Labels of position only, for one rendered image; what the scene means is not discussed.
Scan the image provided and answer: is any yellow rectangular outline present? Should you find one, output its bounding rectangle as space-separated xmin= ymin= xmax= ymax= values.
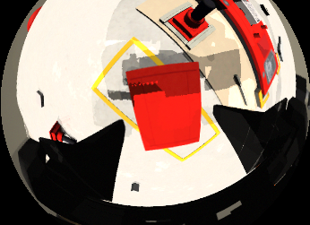
xmin=90 ymin=37 xmax=220 ymax=161

